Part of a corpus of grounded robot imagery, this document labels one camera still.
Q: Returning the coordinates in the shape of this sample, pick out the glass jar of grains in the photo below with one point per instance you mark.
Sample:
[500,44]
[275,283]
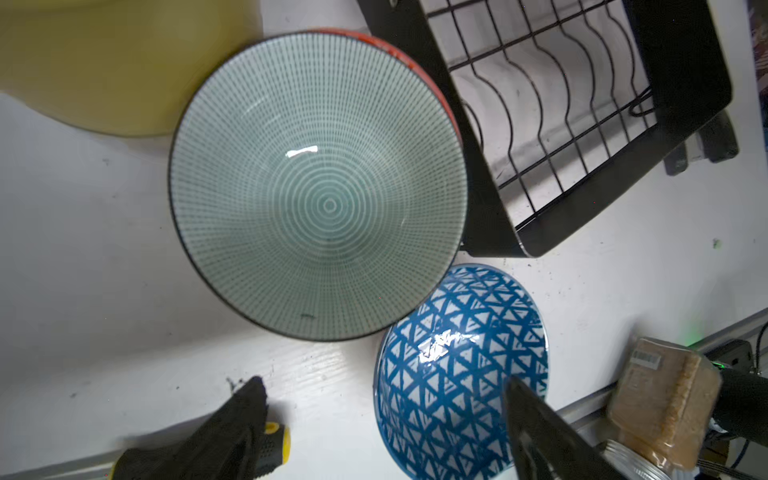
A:
[661,408]

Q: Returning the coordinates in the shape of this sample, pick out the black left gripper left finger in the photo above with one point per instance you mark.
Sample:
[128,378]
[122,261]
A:
[228,445]

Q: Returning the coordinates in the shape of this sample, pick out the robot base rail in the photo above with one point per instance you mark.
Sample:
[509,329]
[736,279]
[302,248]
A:
[660,406]

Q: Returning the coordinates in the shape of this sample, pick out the teal patterned ceramic bowl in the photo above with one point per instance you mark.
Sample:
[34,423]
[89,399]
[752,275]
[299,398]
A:
[317,184]

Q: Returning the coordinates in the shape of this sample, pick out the yellow marker cup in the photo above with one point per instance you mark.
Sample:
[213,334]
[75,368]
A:
[125,68]

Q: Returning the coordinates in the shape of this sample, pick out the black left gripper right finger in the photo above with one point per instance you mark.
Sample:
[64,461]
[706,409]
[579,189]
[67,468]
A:
[542,444]

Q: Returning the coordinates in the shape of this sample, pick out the blue triangle patterned bowl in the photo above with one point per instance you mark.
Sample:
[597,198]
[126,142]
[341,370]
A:
[438,382]

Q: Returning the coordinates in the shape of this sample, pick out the yellow black handled screwdriver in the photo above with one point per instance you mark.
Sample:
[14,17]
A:
[139,463]

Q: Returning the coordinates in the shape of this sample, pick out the black wire dish rack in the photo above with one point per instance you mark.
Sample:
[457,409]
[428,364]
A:
[562,105]

